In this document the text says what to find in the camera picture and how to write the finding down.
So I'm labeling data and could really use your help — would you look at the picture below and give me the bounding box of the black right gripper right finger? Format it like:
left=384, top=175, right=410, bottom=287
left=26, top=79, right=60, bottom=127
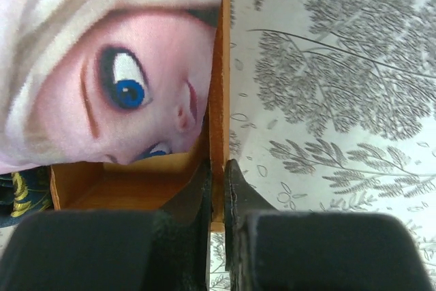
left=224, top=159, right=432, bottom=290

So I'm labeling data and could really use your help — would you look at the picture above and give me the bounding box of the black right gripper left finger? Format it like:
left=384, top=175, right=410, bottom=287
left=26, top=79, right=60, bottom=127
left=1, top=163, right=211, bottom=290

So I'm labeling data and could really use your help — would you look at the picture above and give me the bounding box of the orange wooden compartment tray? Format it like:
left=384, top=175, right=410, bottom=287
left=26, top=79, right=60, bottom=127
left=50, top=0, right=230, bottom=232

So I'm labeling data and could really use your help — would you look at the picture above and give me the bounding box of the dark green gold packet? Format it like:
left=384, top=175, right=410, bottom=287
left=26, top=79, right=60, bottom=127
left=1, top=166, right=53, bottom=228

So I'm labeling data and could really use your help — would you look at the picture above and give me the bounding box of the purple princess print cloth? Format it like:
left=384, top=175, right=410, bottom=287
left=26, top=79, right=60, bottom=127
left=1, top=0, right=221, bottom=173

